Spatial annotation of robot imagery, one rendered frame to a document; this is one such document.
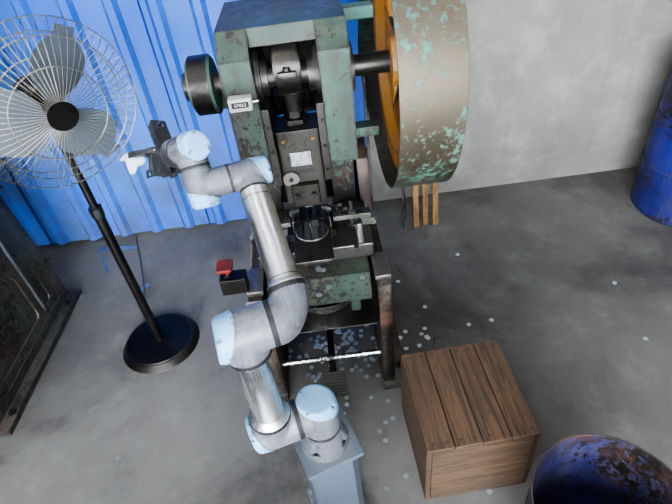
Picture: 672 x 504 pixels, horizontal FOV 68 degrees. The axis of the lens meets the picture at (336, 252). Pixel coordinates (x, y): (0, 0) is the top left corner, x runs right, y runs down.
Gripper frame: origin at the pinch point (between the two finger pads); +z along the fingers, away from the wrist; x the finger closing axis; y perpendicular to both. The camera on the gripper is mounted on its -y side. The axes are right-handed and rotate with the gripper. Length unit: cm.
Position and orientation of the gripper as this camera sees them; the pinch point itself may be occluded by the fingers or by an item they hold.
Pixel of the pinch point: (145, 158)
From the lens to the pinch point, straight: 161.0
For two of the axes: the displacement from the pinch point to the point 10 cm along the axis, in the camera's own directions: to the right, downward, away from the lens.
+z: -6.5, 0.2, 7.6
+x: 7.6, -1.0, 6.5
